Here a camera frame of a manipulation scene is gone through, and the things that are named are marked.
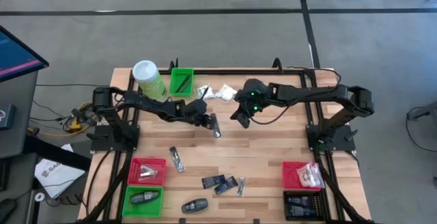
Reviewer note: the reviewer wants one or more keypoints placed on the black plastic basket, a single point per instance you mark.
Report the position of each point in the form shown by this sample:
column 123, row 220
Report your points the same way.
column 319, row 205

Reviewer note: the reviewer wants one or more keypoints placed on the black aluminium table frame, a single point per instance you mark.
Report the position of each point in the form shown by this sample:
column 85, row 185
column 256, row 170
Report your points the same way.
column 222, row 72

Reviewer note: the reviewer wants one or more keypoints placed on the black box with sticker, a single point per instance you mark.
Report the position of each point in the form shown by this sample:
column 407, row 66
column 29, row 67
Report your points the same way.
column 5, row 116

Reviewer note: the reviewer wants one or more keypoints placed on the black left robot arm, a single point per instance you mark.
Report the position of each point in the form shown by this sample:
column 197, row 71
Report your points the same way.
column 143, row 102

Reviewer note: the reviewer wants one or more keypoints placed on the black bar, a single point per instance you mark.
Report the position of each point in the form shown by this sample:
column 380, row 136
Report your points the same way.
column 58, row 154

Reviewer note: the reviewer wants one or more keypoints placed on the grey cabinet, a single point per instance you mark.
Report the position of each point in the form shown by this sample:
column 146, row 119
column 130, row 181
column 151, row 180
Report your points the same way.
column 24, row 97

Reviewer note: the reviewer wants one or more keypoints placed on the red plastic basket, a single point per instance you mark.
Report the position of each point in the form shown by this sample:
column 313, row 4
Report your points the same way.
column 134, row 179
column 289, row 179

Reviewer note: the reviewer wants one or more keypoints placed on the computer monitor with blue screen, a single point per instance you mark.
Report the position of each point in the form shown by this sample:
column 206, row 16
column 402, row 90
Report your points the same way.
column 17, row 55

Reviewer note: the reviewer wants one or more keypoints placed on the black computer mouse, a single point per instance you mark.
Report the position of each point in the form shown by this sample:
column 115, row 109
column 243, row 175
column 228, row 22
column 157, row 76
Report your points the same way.
column 6, row 210

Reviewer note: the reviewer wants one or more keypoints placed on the white tape roll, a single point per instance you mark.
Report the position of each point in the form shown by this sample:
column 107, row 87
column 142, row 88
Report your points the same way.
column 37, row 196

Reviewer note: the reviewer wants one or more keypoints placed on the narrow green plastic basket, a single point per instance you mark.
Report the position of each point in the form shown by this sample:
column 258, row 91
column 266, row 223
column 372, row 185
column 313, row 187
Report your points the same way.
column 174, row 89

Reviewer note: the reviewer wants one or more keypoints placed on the long clear packet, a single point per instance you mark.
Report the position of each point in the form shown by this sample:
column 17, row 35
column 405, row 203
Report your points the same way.
column 241, row 186

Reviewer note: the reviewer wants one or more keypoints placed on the wide green plastic basket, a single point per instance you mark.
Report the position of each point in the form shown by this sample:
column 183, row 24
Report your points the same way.
column 140, row 210

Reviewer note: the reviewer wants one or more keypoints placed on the black table clamp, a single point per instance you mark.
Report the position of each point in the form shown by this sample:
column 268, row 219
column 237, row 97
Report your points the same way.
column 177, row 64
column 277, row 60

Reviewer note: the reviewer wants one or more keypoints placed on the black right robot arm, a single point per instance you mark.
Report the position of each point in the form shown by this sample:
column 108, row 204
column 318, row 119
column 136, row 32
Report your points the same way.
column 324, row 96

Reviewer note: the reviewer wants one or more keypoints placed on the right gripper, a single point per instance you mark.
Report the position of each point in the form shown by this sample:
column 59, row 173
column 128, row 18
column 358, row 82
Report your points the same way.
column 254, row 96

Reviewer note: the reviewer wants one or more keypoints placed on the small silver foil packet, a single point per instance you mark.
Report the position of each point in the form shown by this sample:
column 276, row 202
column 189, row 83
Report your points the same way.
column 147, row 172

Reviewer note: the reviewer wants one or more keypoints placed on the white paper booklet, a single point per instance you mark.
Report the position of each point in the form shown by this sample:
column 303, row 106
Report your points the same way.
column 56, row 178

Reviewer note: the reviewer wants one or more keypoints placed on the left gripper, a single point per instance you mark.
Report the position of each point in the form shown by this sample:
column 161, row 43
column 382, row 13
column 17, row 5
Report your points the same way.
column 198, row 111

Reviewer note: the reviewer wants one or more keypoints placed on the clear bag with round print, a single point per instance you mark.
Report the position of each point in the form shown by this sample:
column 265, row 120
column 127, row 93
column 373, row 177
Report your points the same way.
column 315, row 178

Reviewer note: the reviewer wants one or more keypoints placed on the green disinfecting wipes canister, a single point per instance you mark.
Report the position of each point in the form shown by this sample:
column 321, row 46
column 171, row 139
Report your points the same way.
column 150, row 80

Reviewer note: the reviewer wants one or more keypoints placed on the navy blue toiletry tube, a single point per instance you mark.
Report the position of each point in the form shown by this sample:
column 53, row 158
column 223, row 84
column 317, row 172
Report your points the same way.
column 300, row 211
column 212, row 182

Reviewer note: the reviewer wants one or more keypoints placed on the black packs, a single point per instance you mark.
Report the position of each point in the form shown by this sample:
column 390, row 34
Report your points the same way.
column 226, row 185

